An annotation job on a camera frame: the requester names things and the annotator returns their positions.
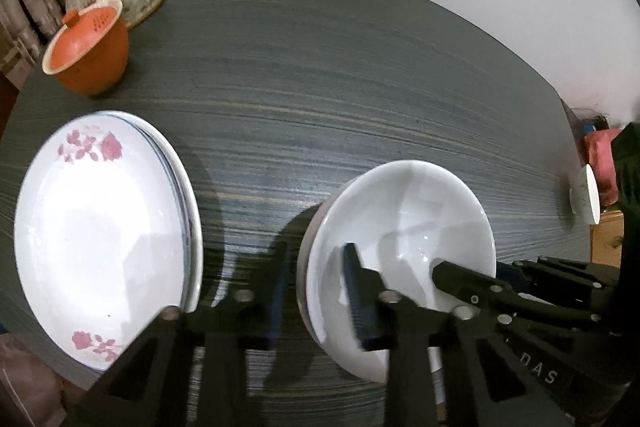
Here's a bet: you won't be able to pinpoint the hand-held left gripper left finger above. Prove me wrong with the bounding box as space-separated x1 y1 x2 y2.
65 241 292 427

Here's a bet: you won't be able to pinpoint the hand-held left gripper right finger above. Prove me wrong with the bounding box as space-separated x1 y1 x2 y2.
342 243 571 427

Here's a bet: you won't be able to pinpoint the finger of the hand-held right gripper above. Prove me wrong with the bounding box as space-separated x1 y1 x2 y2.
496 256 622 294
432 261 601 329

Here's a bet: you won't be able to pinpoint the white bowl red flower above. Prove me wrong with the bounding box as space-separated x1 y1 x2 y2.
296 232 326 348

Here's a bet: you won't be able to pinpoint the white bowl pink patterned outside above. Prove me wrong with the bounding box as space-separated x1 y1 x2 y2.
302 202 331 268

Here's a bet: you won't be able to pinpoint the white bowl green floral outside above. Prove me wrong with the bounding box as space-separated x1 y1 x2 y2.
304 159 497 408

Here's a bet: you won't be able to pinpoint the white plate small pink flowers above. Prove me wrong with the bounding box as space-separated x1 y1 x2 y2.
140 117 204 308

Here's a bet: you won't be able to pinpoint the blue-rimmed pink rose plate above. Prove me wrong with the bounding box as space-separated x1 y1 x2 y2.
135 114 197 313
14 111 196 370

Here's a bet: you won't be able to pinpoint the wooden side cabinet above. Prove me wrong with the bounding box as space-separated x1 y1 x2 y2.
590 209 623 270

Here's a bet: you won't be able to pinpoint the small white cup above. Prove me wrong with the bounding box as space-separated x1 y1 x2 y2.
569 163 600 225

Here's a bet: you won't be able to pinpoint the pink cloth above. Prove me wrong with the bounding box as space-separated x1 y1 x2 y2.
0 332 68 427

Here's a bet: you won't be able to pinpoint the orange lidded tea cup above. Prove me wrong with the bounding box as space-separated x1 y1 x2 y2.
41 0 130 96

